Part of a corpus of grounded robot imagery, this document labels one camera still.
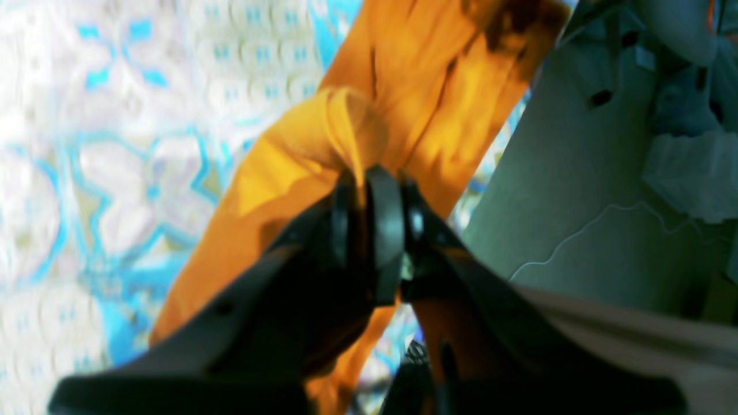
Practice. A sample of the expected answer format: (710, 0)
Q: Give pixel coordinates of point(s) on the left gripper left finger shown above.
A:
(246, 351)

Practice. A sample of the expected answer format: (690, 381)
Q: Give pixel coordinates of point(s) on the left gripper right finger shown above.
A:
(486, 350)

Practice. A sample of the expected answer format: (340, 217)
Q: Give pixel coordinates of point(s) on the orange T-shirt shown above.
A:
(422, 86)

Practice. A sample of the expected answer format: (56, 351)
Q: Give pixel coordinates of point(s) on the patterned blue tablecloth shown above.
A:
(122, 125)

